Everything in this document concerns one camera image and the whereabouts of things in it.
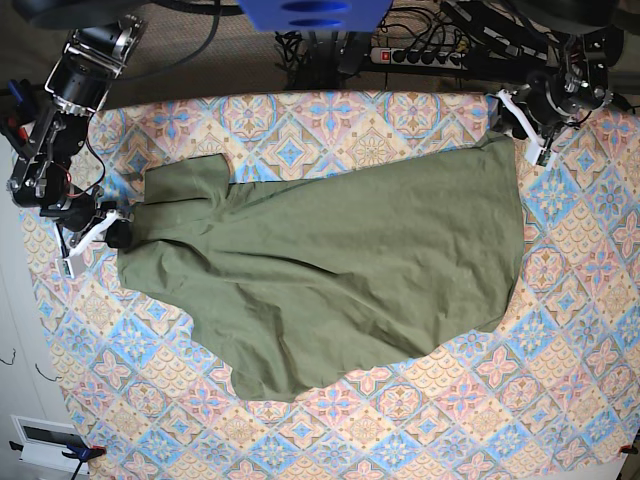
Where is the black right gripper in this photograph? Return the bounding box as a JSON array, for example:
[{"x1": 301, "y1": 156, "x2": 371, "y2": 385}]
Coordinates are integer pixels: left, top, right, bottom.
[{"x1": 98, "y1": 200, "x2": 134, "y2": 249}]

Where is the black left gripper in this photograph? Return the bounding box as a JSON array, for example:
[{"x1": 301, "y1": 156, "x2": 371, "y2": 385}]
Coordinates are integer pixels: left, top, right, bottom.
[{"x1": 489, "y1": 94, "x2": 538, "y2": 140}]

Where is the olive green t-shirt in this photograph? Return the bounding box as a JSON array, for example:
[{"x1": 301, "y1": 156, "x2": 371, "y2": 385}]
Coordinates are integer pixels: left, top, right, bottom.
[{"x1": 117, "y1": 133, "x2": 524, "y2": 402}]

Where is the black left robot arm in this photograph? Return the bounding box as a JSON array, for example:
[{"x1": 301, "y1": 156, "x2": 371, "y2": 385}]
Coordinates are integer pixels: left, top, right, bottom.
[{"x1": 510, "y1": 26, "x2": 624, "y2": 142}]

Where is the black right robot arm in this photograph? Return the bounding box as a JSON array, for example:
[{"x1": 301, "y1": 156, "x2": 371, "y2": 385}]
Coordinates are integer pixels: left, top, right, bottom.
[{"x1": 1, "y1": 15, "x2": 145, "y2": 258}]

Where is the white power strip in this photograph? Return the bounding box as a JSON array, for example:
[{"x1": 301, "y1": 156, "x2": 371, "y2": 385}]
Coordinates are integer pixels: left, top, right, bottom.
[{"x1": 369, "y1": 47, "x2": 463, "y2": 69}]

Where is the blue orange clamp lower left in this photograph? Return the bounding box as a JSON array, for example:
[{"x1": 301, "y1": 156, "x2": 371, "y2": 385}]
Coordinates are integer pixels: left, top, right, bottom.
[{"x1": 9, "y1": 441, "x2": 106, "y2": 479}]

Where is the colourful patterned tablecloth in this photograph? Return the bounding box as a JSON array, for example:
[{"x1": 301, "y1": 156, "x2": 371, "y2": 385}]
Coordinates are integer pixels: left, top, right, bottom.
[{"x1": 19, "y1": 92, "x2": 639, "y2": 479}]

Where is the orange clamp lower right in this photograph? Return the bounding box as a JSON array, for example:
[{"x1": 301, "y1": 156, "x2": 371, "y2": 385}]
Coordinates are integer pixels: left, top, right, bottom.
[{"x1": 619, "y1": 444, "x2": 639, "y2": 455}]

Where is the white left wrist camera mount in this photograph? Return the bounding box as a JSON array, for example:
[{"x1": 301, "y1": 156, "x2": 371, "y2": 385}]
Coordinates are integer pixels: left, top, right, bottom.
[{"x1": 489, "y1": 89, "x2": 558, "y2": 170}]

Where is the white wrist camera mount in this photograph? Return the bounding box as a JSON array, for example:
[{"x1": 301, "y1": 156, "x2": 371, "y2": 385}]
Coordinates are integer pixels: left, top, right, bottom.
[
  {"x1": 56, "y1": 209, "x2": 128, "y2": 279},
  {"x1": 489, "y1": 89, "x2": 558, "y2": 170}
]

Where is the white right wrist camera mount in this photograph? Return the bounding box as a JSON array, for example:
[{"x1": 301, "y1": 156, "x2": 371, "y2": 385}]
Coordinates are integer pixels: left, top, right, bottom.
[{"x1": 56, "y1": 209, "x2": 128, "y2": 279}]

